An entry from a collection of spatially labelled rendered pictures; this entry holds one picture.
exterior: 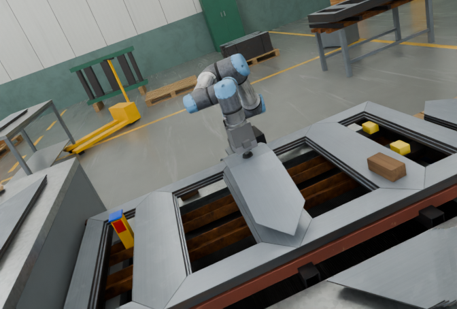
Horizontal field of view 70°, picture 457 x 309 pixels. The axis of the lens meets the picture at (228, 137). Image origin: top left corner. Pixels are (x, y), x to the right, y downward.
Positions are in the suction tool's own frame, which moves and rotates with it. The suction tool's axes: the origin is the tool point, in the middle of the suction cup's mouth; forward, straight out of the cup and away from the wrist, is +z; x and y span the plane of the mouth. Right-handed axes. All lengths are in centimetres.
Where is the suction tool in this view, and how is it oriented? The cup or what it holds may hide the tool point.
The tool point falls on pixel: (248, 158)
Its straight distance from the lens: 128.0
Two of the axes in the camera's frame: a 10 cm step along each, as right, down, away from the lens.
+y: 8.9, -4.1, 2.1
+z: 3.1, 8.7, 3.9
